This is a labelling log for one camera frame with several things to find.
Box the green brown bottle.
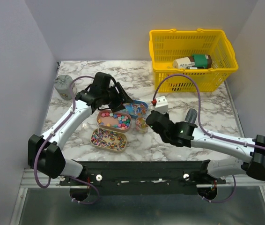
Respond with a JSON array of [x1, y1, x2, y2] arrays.
[[172, 54, 213, 69]]

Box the silver metal scoop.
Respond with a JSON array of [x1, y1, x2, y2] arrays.
[[185, 108, 198, 124]]

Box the yellow plastic basket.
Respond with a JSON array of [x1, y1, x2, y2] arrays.
[[149, 29, 238, 92]]

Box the grey drawstring pouch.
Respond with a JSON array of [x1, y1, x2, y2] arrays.
[[54, 75, 77, 100]]

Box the clear glass jar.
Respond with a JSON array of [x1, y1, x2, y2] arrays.
[[136, 117, 148, 134]]

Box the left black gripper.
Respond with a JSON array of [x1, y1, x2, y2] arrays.
[[102, 82, 135, 113]]

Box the beige tray rainbow lollipops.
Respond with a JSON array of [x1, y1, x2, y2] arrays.
[[90, 128, 127, 153]]

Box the blue tray clear lollipops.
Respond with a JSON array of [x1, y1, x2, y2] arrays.
[[120, 100, 148, 119]]

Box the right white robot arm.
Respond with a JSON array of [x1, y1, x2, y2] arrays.
[[146, 109, 265, 184]]

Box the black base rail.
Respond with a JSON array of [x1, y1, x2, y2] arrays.
[[59, 159, 227, 195]]

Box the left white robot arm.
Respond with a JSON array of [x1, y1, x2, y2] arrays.
[[28, 72, 133, 185]]

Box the pink tray star candies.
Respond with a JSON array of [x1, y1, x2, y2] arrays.
[[96, 109, 132, 133]]

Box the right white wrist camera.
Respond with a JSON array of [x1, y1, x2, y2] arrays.
[[152, 96, 169, 114]]

